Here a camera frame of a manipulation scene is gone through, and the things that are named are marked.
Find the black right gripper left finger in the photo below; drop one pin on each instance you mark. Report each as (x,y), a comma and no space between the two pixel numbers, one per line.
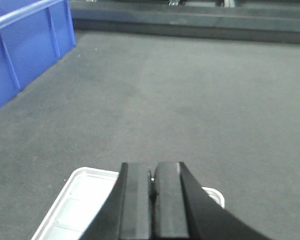
(127,212)

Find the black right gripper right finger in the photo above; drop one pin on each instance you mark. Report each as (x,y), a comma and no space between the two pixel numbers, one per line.
(184,211)

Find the dark grey conveyor belt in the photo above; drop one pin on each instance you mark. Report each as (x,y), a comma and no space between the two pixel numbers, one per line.
(229,109)

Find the white plastic tray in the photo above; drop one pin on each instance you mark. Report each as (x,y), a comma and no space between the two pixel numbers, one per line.
(78,203)

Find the blue plastic crate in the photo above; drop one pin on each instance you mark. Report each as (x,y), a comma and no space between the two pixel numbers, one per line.
(34,35)

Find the dark conveyor side rail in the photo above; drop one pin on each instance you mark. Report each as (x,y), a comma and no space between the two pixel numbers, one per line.
(189,25)

